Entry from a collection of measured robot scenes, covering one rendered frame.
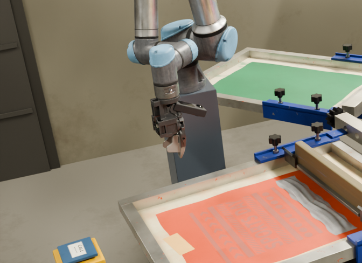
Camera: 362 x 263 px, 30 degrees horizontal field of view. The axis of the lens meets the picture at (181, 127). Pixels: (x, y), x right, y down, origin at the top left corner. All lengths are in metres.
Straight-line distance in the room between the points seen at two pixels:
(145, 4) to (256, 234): 0.77
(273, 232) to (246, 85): 1.16
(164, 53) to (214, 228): 0.53
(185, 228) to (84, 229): 1.99
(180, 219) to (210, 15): 0.64
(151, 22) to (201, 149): 0.52
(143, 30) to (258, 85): 0.99
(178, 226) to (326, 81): 1.19
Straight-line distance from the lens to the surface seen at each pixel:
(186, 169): 2.40
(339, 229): 1.95
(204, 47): 2.20
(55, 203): 4.31
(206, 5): 2.14
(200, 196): 2.16
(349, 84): 2.92
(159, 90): 2.00
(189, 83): 2.30
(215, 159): 2.41
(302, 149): 2.17
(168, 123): 2.03
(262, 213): 2.04
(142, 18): 2.11
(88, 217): 4.08
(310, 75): 3.05
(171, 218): 2.07
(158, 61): 1.97
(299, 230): 1.95
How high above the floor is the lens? 2.03
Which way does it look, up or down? 24 degrees down
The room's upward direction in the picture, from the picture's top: 8 degrees counter-clockwise
